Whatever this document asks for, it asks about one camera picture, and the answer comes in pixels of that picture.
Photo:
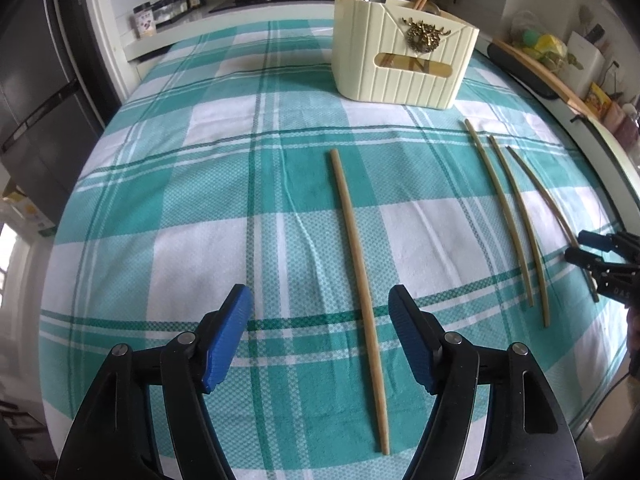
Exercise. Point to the pink cup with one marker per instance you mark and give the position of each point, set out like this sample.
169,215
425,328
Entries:
627,125

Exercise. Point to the cream ribbed utensil holder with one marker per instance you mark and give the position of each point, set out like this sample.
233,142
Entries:
380,45

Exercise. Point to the black tray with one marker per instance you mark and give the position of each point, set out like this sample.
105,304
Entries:
515,67

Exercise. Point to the teal plaid tablecloth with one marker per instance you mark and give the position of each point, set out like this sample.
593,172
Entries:
200,185

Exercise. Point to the grey refrigerator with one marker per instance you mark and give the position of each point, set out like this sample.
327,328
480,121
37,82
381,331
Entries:
40,70

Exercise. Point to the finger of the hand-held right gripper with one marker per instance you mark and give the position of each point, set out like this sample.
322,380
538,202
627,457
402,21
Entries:
587,260
600,241

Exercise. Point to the dark wooden chopstick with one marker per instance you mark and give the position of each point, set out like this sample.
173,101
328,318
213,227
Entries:
545,196

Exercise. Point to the cardboard box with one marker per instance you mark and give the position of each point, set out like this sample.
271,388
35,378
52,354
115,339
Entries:
25,210

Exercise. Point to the person's right hand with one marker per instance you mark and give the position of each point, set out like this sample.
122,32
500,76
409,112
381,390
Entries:
635,340

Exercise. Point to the white spice jar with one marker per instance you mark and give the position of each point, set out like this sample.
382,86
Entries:
144,21

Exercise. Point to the plastic bag of produce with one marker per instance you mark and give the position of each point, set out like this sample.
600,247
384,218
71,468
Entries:
540,42

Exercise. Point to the wooden cutting board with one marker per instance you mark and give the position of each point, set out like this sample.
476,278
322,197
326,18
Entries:
550,77

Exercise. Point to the yellow snack packet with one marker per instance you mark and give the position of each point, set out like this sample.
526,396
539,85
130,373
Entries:
598,98

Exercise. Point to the white knife block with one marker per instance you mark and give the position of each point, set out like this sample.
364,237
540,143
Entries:
585,62

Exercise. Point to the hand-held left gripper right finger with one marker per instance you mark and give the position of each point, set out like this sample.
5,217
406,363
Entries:
412,340

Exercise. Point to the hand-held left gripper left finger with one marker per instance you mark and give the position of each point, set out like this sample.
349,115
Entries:
227,335

